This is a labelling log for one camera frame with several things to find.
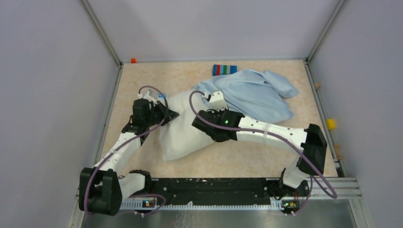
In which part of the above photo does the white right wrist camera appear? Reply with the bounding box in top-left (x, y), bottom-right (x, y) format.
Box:
top-left (204, 91), bottom-right (228, 111)

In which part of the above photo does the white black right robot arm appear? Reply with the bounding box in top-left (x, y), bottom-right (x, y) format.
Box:
top-left (192, 110), bottom-right (327, 196)

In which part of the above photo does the yellow toy block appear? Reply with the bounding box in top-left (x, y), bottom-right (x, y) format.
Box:
top-left (326, 118), bottom-right (336, 131)

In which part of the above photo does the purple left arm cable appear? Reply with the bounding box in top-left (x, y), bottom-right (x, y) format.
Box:
top-left (83, 85), bottom-right (169, 218)

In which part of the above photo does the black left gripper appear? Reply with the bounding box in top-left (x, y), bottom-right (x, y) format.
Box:
top-left (145, 100), bottom-right (179, 127)

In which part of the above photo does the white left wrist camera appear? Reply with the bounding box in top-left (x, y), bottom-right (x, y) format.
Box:
top-left (138, 89), bottom-right (167, 104)

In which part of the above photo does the multicolour toy brick stack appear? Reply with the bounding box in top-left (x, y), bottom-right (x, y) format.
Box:
top-left (212, 64), bottom-right (238, 76)

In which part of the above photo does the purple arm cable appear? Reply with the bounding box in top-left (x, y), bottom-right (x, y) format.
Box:
top-left (83, 85), bottom-right (169, 218)
top-left (188, 90), bottom-right (338, 216)

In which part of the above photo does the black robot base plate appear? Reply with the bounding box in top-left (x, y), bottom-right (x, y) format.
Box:
top-left (123, 177), bottom-right (311, 209)

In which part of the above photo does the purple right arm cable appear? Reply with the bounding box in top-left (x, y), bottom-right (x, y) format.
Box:
top-left (188, 90), bottom-right (338, 216)

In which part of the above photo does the aluminium front frame rail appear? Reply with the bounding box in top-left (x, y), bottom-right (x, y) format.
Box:
top-left (68, 177), bottom-right (374, 228)

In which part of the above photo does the small wooden block near rail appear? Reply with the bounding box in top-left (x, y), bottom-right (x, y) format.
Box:
top-left (334, 144), bottom-right (343, 160)

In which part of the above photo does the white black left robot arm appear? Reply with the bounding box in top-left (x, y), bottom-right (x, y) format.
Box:
top-left (79, 98), bottom-right (179, 216)

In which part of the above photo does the white pillow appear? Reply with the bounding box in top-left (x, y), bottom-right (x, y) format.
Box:
top-left (159, 89), bottom-right (213, 162)

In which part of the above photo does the light blue pillowcase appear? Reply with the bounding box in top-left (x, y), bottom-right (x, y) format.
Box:
top-left (193, 69), bottom-right (299, 124)

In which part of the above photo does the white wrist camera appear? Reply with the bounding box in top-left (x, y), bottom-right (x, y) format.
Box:
top-left (138, 89), bottom-right (167, 104)
top-left (204, 91), bottom-right (228, 111)

